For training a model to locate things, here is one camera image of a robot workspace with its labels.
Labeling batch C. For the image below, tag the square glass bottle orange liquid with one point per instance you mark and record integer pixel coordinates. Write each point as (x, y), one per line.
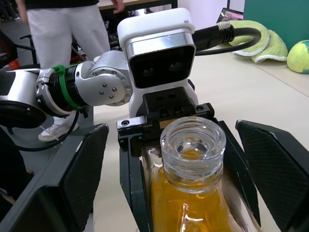
(193, 147)

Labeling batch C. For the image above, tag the black monitor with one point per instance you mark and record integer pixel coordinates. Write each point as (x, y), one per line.
(7, 48)

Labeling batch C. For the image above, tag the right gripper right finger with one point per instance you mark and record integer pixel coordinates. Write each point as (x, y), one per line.
(277, 174)

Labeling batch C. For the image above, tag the yellow green plush ball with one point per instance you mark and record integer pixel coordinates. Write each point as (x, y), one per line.
(299, 58)

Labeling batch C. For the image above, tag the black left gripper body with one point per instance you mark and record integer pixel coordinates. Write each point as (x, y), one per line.
(169, 101)

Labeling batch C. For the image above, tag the light green towel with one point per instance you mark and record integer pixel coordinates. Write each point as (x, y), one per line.
(268, 46)

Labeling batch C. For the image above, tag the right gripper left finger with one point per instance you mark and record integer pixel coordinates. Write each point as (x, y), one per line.
(82, 174)

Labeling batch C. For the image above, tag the bystander bare hand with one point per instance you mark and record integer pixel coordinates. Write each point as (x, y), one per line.
(118, 6)

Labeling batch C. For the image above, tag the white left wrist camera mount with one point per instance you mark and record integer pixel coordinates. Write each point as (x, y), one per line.
(154, 24)

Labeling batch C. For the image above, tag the person in white trousers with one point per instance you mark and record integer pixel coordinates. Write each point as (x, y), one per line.
(62, 31)

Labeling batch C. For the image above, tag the open laptop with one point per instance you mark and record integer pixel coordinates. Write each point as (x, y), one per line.
(229, 15)

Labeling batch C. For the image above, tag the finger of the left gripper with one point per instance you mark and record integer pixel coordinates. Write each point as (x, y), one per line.
(239, 164)
(135, 183)

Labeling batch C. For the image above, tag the green zip tie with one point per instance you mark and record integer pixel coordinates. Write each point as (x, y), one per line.
(63, 87)

